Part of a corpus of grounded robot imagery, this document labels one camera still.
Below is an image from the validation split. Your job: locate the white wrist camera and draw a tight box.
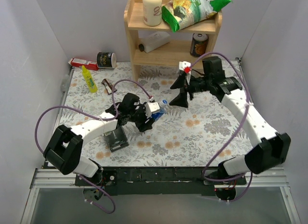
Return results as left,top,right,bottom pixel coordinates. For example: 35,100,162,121
145,102,160,116
179,61,192,85

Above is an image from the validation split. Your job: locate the lying white bottle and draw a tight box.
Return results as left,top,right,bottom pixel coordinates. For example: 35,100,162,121
138,31,171,53

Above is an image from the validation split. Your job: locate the small blue-label water bottle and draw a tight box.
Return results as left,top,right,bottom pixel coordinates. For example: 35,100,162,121
152,103,166,121

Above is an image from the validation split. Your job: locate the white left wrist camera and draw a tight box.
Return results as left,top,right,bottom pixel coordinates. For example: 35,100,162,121
145,102,160,116

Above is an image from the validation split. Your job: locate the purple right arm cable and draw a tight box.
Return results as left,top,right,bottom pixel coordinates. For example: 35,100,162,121
190,52,253,202

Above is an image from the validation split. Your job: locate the red white toothpaste box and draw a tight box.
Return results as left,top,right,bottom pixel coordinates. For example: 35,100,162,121
68,58,99,71

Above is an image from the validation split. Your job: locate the cream lotion bottle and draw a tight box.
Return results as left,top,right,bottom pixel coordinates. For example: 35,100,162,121
142,0,162,26

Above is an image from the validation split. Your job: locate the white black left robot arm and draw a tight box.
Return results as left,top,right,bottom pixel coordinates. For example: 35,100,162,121
43,93,160,185

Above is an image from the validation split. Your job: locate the green chips bag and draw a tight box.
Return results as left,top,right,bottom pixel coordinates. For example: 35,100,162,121
162,0,232,32

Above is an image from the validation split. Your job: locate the black green razor box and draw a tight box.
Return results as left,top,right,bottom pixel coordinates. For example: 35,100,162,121
103,127,129,152

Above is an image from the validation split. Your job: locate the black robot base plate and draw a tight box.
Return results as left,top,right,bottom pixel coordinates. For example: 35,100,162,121
77,166,251,202

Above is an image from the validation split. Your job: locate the floral table cloth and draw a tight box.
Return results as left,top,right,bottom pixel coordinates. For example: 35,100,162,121
59,62,252,167

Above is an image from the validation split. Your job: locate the brown chocolate bar wrapper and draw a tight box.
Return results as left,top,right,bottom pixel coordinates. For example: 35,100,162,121
102,79,117,95

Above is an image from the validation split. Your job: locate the wooden two-tier shelf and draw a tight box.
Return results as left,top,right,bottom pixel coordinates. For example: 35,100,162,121
124,0,222,81

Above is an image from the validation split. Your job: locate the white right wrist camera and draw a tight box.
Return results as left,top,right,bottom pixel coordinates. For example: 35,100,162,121
179,61,192,85

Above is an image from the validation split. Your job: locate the black white paper cup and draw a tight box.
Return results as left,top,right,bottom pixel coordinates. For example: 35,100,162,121
96,52,117,69

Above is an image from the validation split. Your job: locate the dark tin can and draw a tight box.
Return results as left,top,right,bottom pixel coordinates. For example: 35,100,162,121
190,33,208,57

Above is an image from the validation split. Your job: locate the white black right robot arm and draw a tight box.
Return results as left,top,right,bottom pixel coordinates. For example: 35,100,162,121
169,56,291,184

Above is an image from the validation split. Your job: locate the yellow squeeze bottle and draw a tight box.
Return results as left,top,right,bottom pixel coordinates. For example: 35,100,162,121
82,66,98,93

